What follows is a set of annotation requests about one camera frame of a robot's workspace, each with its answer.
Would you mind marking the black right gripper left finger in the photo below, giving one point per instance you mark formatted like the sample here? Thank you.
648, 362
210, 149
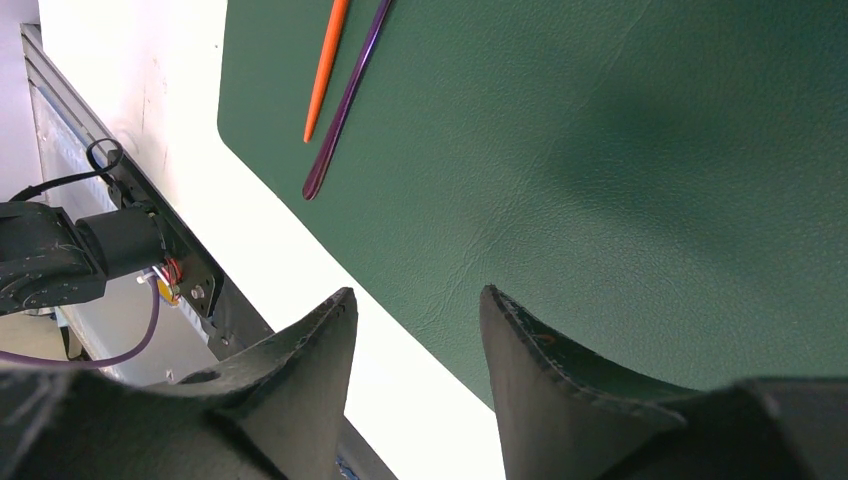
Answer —
272, 411

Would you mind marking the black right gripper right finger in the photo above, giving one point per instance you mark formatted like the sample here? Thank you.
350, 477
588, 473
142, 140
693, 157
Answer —
565, 412

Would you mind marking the green placemat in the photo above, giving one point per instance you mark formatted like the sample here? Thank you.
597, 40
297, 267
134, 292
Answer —
664, 182

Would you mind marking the purple metallic fork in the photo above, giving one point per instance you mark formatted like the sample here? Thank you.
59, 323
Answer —
325, 155

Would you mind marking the orange plastic fork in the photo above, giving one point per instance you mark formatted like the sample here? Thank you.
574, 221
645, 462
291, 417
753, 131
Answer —
325, 65

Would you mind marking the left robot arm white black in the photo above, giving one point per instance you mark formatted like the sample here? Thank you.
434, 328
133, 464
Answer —
49, 260

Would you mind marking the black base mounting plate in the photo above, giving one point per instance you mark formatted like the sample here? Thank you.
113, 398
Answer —
232, 323

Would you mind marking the aluminium frame rail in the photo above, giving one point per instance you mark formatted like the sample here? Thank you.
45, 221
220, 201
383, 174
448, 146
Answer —
116, 322

